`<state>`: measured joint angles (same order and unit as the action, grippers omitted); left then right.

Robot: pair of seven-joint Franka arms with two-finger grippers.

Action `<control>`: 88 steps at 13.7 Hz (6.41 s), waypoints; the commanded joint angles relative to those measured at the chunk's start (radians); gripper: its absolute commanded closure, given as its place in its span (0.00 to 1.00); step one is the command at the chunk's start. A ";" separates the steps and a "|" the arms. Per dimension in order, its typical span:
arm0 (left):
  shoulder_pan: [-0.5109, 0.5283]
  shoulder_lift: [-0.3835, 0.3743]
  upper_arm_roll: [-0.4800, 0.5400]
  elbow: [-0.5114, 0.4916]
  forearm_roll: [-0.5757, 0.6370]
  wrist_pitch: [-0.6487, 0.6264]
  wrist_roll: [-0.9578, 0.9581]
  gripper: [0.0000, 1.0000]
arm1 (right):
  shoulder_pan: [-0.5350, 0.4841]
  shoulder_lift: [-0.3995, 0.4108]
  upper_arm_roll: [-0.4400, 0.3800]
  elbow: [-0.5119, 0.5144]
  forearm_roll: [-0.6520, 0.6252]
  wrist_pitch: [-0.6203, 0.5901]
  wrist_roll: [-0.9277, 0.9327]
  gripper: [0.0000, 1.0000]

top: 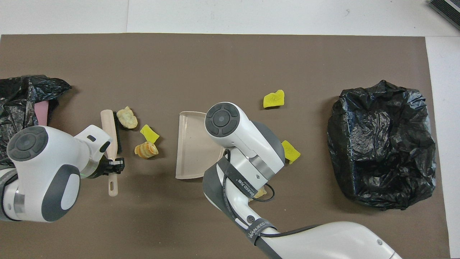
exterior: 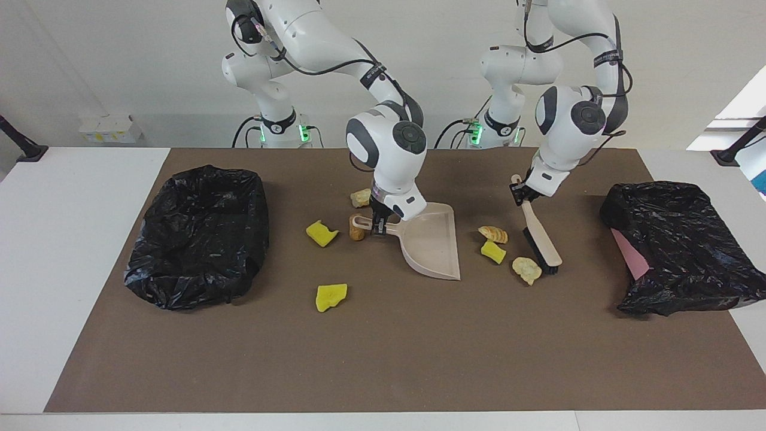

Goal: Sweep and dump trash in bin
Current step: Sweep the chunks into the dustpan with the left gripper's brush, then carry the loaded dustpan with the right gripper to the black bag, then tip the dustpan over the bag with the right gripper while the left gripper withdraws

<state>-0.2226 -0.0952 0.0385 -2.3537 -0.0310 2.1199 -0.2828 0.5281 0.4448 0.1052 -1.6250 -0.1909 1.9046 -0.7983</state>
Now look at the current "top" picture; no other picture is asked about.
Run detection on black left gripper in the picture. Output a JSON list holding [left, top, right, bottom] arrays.
[[94, 158, 125, 179]]

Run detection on orange ridged bread chunk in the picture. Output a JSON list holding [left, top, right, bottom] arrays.
[[134, 141, 159, 159]]

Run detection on beige brush with black bristles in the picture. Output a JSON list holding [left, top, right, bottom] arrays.
[[100, 109, 123, 197]]

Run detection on small yellow sponge piece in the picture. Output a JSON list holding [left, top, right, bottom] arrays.
[[140, 124, 160, 144]]

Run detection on pale yellow bread chunk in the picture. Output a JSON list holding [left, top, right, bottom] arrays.
[[116, 106, 138, 130]]

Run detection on beige plastic dustpan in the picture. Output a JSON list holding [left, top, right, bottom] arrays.
[[175, 111, 227, 180]]

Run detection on pink bin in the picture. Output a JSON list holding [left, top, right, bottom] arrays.
[[35, 101, 49, 126]]

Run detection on crumpled black trash bag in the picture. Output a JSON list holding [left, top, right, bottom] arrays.
[[0, 75, 72, 159]]

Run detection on black trash bag lined bin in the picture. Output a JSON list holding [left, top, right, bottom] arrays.
[[327, 80, 437, 211]]

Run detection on brown table mat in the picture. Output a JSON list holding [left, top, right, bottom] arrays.
[[0, 33, 451, 259]]

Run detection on notched yellow sponge piece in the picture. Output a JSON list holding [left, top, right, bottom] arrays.
[[281, 140, 301, 165]]

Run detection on dark ribbed panel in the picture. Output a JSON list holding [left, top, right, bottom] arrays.
[[427, 0, 460, 31]]

